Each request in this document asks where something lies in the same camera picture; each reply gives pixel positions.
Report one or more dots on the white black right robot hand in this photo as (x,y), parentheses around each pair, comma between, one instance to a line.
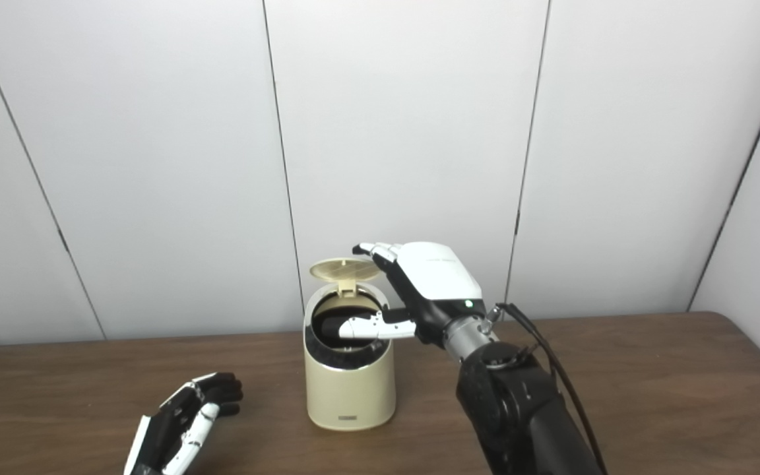
(439,277)

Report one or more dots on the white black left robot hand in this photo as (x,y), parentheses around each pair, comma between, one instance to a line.
(169,429)

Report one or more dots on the round cream bin lid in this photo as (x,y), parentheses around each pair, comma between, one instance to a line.
(344,269)

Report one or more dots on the cream-colored cylindrical bin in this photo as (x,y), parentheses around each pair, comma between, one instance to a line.
(347,396)

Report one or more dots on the black bin liner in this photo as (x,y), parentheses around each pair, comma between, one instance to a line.
(344,353)

